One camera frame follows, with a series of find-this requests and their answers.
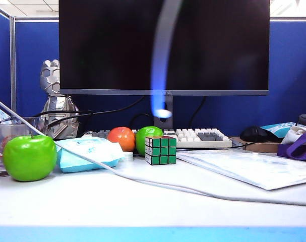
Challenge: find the thin white Type-C cable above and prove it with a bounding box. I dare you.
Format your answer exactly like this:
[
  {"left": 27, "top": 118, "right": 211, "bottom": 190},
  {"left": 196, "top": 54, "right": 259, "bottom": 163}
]
[{"left": 149, "top": 0, "right": 184, "bottom": 119}]

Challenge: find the small green round fruit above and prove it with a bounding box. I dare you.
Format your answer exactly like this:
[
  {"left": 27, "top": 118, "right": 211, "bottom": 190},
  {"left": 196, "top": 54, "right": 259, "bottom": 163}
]
[{"left": 135, "top": 126, "right": 164, "bottom": 156}]

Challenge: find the Rubik's cube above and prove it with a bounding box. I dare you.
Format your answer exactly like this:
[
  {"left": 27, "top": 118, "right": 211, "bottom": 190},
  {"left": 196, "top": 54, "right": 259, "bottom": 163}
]
[{"left": 144, "top": 136, "right": 177, "bottom": 166}]

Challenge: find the orange fruit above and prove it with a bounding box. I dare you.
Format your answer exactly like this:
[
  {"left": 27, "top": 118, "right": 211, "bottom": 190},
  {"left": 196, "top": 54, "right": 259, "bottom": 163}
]
[{"left": 106, "top": 127, "right": 136, "bottom": 153}]

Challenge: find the white and grey keyboard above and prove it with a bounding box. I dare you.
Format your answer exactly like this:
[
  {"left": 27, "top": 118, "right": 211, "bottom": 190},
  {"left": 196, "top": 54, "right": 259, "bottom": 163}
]
[{"left": 83, "top": 128, "right": 233, "bottom": 149}]

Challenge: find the light blue tissue pack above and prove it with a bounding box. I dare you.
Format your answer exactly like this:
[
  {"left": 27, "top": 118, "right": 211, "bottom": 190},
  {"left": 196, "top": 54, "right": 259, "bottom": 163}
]
[{"left": 55, "top": 137, "right": 125, "bottom": 173}]

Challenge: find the black computer monitor with stand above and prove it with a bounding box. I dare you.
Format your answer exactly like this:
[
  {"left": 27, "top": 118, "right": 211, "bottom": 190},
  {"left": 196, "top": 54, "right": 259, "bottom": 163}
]
[{"left": 58, "top": 0, "right": 270, "bottom": 131}]

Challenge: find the black computer mouse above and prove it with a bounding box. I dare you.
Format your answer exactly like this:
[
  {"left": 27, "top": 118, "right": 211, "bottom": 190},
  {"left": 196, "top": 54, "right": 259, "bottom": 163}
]
[{"left": 239, "top": 125, "right": 269, "bottom": 143}]

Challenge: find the brown cardboard piece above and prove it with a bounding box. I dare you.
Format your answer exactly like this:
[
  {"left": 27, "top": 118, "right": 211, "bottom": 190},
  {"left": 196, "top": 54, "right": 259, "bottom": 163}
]
[{"left": 229, "top": 136, "right": 282, "bottom": 154}]

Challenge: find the silver faceted figurine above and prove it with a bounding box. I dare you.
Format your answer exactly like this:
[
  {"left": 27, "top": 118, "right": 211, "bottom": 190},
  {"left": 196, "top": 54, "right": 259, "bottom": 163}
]
[{"left": 39, "top": 59, "right": 80, "bottom": 139}]

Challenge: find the document in clear sleeve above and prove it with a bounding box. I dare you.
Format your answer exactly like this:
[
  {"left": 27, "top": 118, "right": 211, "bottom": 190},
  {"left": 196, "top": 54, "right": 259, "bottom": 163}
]
[{"left": 176, "top": 148, "right": 306, "bottom": 191}]

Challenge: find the blue and white packet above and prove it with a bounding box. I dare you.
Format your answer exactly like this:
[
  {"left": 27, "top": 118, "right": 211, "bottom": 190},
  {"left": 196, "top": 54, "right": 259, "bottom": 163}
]
[{"left": 260, "top": 122, "right": 303, "bottom": 139}]

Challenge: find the large green apple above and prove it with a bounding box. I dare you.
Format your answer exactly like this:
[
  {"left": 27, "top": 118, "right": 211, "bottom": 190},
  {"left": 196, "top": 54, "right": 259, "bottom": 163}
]
[{"left": 3, "top": 135, "right": 58, "bottom": 182}]

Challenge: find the white crumpled bag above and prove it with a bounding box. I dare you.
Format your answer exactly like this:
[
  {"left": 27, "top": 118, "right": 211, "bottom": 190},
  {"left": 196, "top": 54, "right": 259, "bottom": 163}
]
[{"left": 280, "top": 126, "right": 306, "bottom": 146}]

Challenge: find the brown round object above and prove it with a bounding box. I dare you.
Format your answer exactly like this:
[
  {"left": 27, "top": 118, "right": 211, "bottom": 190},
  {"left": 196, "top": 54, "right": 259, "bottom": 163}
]
[{"left": 0, "top": 117, "right": 46, "bottom": 178}]

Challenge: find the black cable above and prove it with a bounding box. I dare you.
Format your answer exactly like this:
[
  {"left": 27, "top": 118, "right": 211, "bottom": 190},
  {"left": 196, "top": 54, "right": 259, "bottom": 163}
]
[
  {"left": 129, "top": 112, "right": 155, "bottom": 131},
  {"left": 189, "top": 96, "right": 207, "bottom": 127},
  {"left": 47, "top": 96, "right": 145, "bottom": 128}
]

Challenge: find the thick white cable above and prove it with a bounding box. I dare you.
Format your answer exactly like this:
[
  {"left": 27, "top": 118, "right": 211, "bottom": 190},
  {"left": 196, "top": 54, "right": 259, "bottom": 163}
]
[{"left": 0, "top": 95, "right": 306, "bottom": 206}]

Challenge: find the purple fabric strap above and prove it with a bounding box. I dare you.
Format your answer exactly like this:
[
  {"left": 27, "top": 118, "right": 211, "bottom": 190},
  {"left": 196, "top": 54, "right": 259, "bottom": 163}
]
[{"left": 276, "top": 132, "right": 306, "bottom": 163}]

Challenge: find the grey partition post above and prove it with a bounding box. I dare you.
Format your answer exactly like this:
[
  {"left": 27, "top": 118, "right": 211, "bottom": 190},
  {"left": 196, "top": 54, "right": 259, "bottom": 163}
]
[{"left": 9, "top": 15, "right": 17, "bottom": 118}]

